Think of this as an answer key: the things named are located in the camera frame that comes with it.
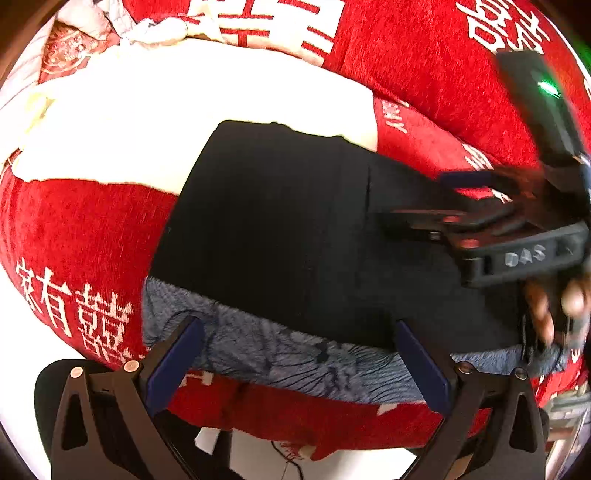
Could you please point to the red pillow large white print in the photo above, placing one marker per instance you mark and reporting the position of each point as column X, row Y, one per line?
column 258, row 23

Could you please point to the cream crumpled cloth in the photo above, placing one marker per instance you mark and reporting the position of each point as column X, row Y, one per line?
column 152, row 30

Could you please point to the person's right hand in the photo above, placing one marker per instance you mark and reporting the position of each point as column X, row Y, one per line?
column 545, row 314

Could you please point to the white metal rack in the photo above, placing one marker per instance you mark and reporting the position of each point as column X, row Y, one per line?
column 565, row 410

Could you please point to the red gold patterned cloth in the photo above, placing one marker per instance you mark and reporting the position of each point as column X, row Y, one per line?
column 69, row 50

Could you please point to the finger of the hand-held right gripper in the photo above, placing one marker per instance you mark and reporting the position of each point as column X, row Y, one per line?
column 466, row 179
column 429, row 221

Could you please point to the blue-grey leaf-print cloth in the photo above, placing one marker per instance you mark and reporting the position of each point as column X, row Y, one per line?
column 277, row 355

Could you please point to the white fabric tag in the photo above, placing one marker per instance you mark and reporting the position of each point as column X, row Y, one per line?
column 206, row 438

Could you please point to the white cloth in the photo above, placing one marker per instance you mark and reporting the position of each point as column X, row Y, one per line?
column 184, row 106

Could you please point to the red pillow small white print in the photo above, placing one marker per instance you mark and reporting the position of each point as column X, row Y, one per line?
column 425, row 60

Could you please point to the red printed blanket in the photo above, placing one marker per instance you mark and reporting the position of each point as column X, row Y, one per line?
column 92, row 240

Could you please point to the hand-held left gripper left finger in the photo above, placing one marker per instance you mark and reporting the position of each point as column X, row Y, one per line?
column 175, row 364

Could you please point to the black pants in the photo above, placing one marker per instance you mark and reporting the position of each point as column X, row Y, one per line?
column 286, row 240

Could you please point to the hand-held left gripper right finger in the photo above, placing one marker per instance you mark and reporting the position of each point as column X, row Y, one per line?
column 425, row 369

